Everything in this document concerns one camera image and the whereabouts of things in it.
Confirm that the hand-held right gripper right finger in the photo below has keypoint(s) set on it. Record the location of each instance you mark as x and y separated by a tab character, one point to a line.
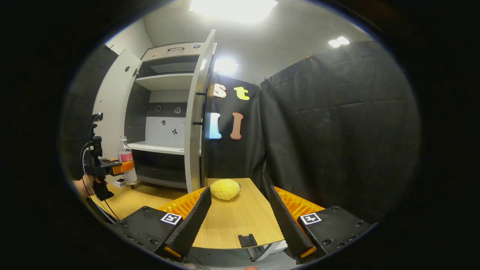
288	221

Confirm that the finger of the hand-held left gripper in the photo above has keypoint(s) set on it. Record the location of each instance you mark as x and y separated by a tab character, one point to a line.
110	161
123	168

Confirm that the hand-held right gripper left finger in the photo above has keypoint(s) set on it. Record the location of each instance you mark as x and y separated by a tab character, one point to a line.
193	221

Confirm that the clear bottle with pink label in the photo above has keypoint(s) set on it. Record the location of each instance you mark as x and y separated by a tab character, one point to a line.
125	153

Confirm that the grey cabinet door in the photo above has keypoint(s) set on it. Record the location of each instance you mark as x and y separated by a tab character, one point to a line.
195	150
112	97

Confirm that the white cabinet shelf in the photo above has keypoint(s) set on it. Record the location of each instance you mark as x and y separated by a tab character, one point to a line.
157	147
168	80

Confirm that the grey cabinet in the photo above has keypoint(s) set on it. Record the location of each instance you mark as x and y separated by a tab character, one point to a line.
165	56

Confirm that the white table leg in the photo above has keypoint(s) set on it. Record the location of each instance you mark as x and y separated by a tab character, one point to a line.
264	252

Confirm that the black table clamp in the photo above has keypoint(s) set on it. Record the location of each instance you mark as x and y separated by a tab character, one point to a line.
247	240

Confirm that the yellow round sponge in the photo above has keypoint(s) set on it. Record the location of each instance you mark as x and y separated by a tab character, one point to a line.
225	189

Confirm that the black backdrop cloth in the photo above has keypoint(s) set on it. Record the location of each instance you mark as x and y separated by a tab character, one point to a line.
337	131

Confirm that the ceiling light panel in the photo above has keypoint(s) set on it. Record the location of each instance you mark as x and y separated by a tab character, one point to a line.
225	65
338	41
232	8

